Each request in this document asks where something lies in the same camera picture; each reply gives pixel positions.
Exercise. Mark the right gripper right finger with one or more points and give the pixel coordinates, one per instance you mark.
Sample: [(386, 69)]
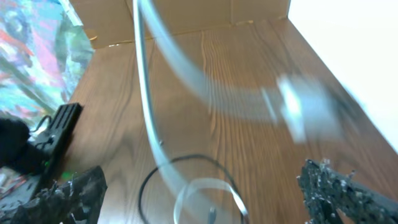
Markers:
[(327, 192)]

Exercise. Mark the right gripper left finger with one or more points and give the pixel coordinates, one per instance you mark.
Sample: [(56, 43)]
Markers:
[(77, 201)]

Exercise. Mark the brown cardboard box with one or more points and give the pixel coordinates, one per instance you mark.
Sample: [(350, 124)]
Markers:
[(109, 22)]

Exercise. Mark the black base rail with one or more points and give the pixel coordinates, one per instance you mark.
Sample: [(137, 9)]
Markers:
[(29, 157)]

